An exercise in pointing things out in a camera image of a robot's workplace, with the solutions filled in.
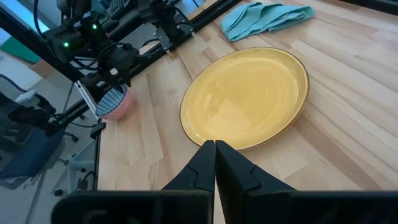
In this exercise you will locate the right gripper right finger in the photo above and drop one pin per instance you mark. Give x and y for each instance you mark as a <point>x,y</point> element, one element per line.
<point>236,177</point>

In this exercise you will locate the red patterned bowl blue inside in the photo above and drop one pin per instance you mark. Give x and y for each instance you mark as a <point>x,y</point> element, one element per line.
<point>116,107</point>

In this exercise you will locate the teal cloth napkin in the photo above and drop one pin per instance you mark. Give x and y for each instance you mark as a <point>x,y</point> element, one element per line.
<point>258,18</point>

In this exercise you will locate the yellow ceramic plate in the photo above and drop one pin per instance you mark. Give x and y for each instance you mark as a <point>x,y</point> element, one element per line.
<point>242,96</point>

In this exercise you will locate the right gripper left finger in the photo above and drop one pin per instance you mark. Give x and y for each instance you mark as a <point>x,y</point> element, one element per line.
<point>200,174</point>

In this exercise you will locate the blue office chair black armrest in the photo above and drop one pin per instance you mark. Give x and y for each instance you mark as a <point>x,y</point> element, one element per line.
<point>28,152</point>

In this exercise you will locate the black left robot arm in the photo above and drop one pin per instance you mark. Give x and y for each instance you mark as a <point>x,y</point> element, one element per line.
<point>71,40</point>

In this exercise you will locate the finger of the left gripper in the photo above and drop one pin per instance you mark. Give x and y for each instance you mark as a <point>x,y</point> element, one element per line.
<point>96,84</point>
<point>127,82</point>

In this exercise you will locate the green board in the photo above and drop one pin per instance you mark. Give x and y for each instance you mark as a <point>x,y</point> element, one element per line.
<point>18,49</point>

